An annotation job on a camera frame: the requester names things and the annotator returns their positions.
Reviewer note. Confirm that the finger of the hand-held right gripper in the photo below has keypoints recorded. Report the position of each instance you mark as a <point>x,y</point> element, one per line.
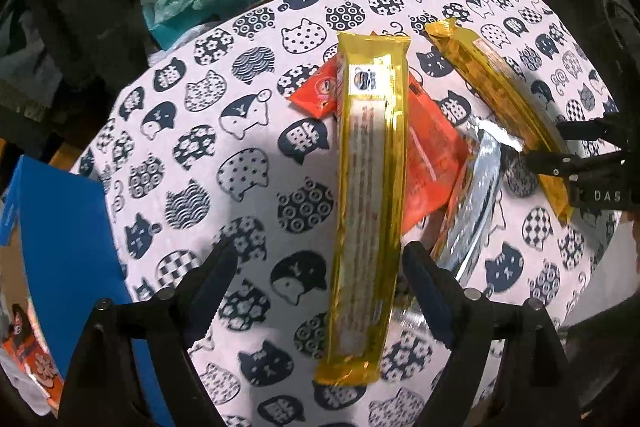
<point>590,130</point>
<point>575,164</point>

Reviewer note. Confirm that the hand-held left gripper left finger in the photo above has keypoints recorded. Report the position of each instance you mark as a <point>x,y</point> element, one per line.
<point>210,302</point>

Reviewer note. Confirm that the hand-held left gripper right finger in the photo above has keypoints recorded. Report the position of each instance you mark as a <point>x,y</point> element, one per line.
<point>432,302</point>

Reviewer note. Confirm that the yellow-brown biscuit packet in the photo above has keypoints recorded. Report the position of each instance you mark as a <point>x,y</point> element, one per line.
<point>500,77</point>

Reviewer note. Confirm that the long yellow biscuit packet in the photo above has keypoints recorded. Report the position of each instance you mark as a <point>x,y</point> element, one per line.
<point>367,187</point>

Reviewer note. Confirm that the blue cardboard box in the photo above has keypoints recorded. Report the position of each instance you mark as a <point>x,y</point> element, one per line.
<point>65,232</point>

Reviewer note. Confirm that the red-orange snack bag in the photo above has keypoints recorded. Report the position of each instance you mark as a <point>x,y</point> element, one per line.
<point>30,357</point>

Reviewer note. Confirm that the silver snack packet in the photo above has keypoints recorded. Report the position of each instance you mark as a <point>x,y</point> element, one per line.
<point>475,207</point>

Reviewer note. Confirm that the flat orange snack packet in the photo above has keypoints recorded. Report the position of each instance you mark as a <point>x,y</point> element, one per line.
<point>430,157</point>

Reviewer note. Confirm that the cat print tablecloth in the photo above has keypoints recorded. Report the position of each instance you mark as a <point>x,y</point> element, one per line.
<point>200,132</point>

